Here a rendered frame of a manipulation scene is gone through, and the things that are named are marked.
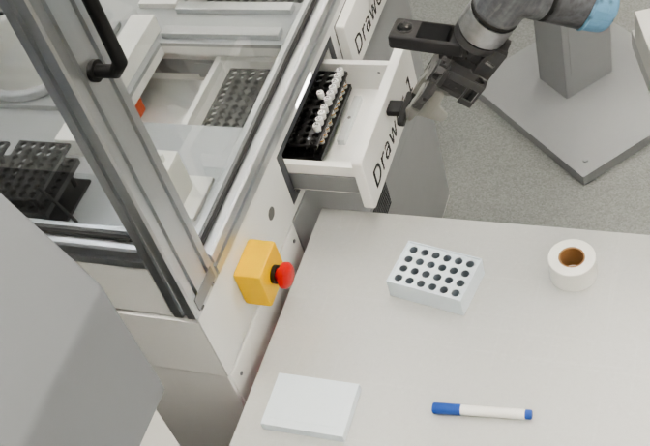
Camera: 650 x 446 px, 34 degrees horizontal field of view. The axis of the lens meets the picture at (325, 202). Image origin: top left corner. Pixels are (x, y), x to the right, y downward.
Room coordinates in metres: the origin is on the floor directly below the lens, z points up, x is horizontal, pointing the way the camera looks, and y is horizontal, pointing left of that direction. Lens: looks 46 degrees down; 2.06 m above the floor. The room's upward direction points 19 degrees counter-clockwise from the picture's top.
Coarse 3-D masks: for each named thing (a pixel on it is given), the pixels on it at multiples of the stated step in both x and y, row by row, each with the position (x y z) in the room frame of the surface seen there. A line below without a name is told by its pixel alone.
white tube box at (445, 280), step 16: (400, 256) 1.06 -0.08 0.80; (416, 256) 1.05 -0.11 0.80; (432, 256) 1.05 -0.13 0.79; (448, 256) 1.04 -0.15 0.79; (464, 256) 1.02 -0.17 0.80; (400, 272) 1.03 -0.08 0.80; (416, 272) 1.03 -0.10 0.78; (432, 272) 1.01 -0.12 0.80; (448, 272) 1.00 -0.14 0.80; (464, 272) 1.00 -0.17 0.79; (480, 272) 1.00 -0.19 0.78; (400, 288) 1.01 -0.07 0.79; (416, 288) 0.99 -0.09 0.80; (432, 288) 0.99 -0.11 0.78; (448, 288) 0.97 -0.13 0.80; (464, 288) 0.96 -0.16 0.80; (432, 304) 0.98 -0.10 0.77; (448, 304) 0.96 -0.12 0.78; (464, 304) 0.95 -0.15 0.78
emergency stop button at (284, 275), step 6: (282, 264) 1.04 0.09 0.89; (288, 264) 1.04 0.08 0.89; (276, 270) 1.04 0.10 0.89; (282, 270) 1.03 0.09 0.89; (288, 270) 1.03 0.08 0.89; (276, 276) 1.03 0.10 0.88; (282, 276) 1.02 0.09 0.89; (288, 276) 1.02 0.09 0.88; (282, 282) 1.02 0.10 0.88; (288, 282) 1.02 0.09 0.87
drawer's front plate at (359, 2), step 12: (348, 0) 1.56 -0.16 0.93; (360, 0) 1.57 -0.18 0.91; (372, 0) 1.61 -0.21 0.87; (384, 0) 1.66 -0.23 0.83; (348, 12) 1.52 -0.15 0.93; (360, 12) 1.56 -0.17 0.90; (336, 24) 1.50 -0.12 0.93; (348, 24) 1.50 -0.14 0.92; (360, 24) 1.54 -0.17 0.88; (372, 24) 1.59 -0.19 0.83; (348, 36) 1.49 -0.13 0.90; (348, 48) 1.49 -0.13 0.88
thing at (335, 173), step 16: (336, 64) 1.44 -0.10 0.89; (352, 64) 1.42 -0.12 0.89; (368, 64) 1.41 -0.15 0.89; (384, 64) 1.40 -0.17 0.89; (320, 80) 1.46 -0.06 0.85; (352, 80) 1.43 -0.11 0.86; (368, 80) 1.41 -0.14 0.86; (352, 96) 1.41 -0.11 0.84; (368, 96) 1.40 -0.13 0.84; (368, 112) 1.36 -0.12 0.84; (336, 128) 1.35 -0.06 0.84; (352, 128) 1.33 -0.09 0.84; (336, 144) 1.31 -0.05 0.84; (352, 144) 1.29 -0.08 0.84; (288, 160) 1.25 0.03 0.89; (304, 160) 1.24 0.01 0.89; (336, 160) 1.27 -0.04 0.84; (304, 176) 1.23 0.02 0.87; (320, 176) 1.21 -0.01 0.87; (336, 176) 1.20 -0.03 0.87; (352, 176) 1.19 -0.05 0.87; (352, 192) 1.19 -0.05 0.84
